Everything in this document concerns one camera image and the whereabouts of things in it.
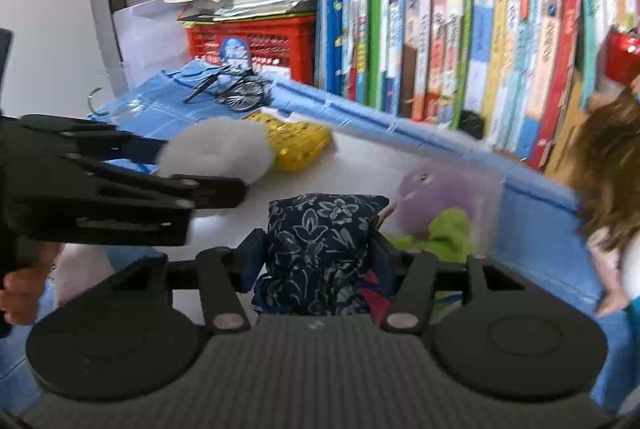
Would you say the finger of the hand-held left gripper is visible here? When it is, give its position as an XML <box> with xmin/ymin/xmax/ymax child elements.
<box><xmin>20</xmin><ymin>114</ymin><xmax>173</xmax><ymax>160</ymax></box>
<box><xmin>65</xmin><ymin>153</ymin><xmax>247</xmax><ymax>246</ymax></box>

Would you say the white fluffy plush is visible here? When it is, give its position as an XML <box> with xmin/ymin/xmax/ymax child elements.
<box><xmin>157</xmin><ymin>118</ymin><xmax>276</xmax><ymax>185</ymax></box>

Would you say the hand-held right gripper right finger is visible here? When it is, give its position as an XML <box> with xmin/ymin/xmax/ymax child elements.
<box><xmin>372</xmin><ymin>233</ymin><xmax>533</xmax><ymax>334</ymax></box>

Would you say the clear cup with green handle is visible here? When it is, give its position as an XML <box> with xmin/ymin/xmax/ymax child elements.
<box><xmin>87</xmin><ymin>86</ymin><xmax>132</xmax><ymax>121</ymax></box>

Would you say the white board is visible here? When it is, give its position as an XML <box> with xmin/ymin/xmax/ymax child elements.
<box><xmin>112</xmin><ymin>2</ymin><xmax>193</xmax><ymax>92</ymax></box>

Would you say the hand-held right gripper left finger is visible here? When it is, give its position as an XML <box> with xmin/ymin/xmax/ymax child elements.
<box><xmin>107</xmin><ymin>228</ymin><xmax>267</xmax><ymax>332</ymax></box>

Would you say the navy and red patterned pouch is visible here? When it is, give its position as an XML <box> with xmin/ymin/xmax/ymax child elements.
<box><xmin>252</xmin><ymin>193</ymin><xmax>391</xmax><ymax>316</ymax></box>

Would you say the red plastic crate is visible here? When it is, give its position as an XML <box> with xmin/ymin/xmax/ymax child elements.
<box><xmin>187</xmin><ymin>14</ymin><xmax>318</xmax><ymax>85</ymax></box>

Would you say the lime green cloth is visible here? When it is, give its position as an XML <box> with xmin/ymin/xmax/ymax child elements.
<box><xmin>385</xmin><ymin>209</ymin><xmax>476</xmax><ymax>260</ymax></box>

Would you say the red can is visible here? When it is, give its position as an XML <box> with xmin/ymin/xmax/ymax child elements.
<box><xmin>604</xmin><ymin>26</ymin><xmax>640</xmax><ymax>86</ymax></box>

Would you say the round blue tag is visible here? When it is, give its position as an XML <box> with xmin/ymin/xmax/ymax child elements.
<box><xmin>219</xmin><ymin>36</ymin><xmax>251</xmax><ymax>70</ymax></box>

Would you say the black miniature bicycle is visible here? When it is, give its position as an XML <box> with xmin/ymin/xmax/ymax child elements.
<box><xmin>182</xmin><ymin>64</ymin><xmax>273</xmax><ymax>112</ymax></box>

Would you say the person's left hand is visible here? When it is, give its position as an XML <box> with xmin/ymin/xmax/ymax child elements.
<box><xmin>0</xmin><ymin>243</ymin><xmax>63</xmax><ymax>326</ymax></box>

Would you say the clear plastic storage box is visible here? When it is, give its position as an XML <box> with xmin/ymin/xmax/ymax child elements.
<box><xmin>165</xmin><ymin>109</ymin><xmax>506</xmax><ymax>325</ymax></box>

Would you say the brown-haired doll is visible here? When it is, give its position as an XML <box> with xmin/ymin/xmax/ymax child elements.
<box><xmin>570</xmin><ymin>79</ymin><xmax>640</xmax><ymax>320</ymax></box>

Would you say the purple plush toy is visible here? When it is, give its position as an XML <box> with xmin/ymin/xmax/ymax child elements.
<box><xmin>395</xmin><ymin>164</ymin><xmax>496</xmax><ymax>240</ymax></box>

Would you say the row of upright books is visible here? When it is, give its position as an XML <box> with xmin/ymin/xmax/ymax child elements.
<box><xmin>315</xmin><ymin>0</ymin><xmax>640</xmax><ymax>170</ymax></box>

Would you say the gold sequin pouch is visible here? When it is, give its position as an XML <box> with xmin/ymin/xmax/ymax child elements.
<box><xmin>247</xmin><ymin>112</ymin><xmax>333</xmax><ymax>172</ymax></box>

